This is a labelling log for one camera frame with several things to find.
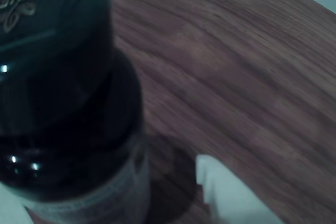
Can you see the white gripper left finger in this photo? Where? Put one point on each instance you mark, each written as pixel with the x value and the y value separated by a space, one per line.
pixel 10 208

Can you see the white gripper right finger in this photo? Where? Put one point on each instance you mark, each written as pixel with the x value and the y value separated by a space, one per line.
pixel 231 197

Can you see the green-capped dark pill bottle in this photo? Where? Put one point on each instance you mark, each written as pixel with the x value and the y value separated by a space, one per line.
pixel 65 90

